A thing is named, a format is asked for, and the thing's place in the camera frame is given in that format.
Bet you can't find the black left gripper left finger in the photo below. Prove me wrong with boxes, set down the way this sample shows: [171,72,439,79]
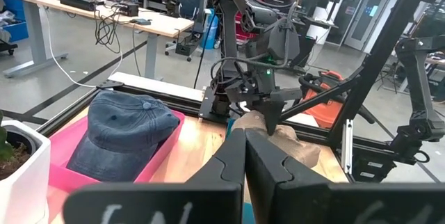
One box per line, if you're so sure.
[62,128,247,224]

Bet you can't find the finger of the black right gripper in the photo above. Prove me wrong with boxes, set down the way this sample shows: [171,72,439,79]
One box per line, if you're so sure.
[250,100,272,136]
[269,100,286,136]

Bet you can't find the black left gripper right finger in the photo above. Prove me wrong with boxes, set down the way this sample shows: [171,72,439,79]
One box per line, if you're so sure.
[245,129,445,224]

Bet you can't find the tan baseball cap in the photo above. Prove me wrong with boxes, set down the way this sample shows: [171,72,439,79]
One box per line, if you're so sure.
[232,110,321,169]

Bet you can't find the teal plastic tray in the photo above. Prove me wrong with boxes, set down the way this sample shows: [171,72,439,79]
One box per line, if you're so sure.
[225,118,257,224]

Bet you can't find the orange vacuum cleaner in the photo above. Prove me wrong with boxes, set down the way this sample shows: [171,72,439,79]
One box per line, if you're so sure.
[299,70,376,130]

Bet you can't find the blue barrel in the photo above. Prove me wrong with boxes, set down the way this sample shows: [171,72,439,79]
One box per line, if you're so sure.
[200,8,220,50]

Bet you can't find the white board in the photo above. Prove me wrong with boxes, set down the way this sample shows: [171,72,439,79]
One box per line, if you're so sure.
[107,71,205,102]

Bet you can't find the long wooden desk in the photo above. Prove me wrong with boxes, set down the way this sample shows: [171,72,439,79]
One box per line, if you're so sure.
[0,0,195,79]

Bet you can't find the grey door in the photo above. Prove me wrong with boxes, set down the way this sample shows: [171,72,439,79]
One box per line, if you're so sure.
[343,0,396,51]

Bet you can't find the black articulated stand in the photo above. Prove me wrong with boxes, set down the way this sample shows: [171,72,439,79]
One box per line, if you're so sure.
[389,35,445,164]

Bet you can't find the small black box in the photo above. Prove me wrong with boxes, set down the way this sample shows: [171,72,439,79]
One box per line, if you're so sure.
[117,1,140,18]

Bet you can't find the pink red plastic tray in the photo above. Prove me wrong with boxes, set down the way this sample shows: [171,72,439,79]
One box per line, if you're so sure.
[47,109,186,194]

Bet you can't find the white faceted plant pot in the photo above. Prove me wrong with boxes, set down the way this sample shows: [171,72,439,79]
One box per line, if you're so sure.
[0,119,52,224]

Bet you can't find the black power box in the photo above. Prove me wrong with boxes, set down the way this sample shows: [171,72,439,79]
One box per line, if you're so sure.
[58,0,97,12]

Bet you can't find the green cactus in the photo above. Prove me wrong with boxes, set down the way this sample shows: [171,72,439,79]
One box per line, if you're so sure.
[0,111,15,164]

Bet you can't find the blue storage bin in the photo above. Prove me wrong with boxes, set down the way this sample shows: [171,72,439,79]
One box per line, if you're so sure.
[0,0,29,43]

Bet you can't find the silver metal bracket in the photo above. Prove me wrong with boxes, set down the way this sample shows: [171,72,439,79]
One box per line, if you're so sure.
[341,118,355,175]

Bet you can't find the black aluminium table frame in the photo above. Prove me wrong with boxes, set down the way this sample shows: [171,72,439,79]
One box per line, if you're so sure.
[0,0,445,183]

